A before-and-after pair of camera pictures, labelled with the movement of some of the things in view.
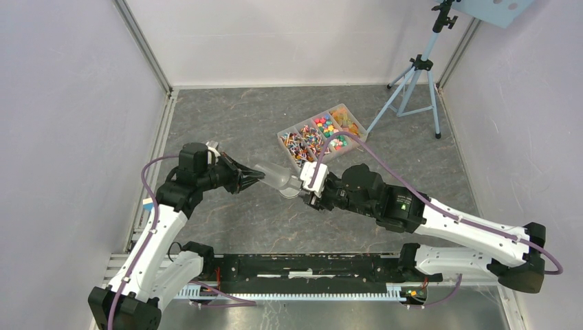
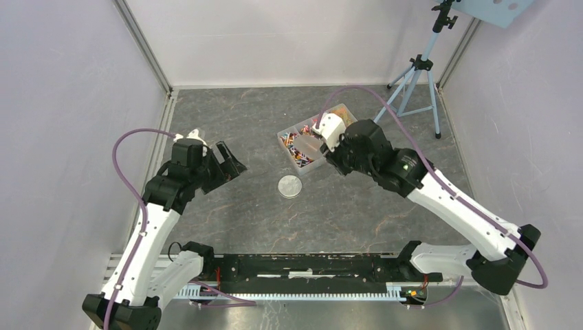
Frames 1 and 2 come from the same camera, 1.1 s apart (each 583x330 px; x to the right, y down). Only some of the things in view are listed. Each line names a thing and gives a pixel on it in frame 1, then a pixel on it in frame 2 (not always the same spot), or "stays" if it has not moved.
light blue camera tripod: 416,95 stays
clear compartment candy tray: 304,141 stays
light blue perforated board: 502,14 stays
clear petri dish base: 278,176 -> 310,146
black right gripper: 320,203 -> 333,157
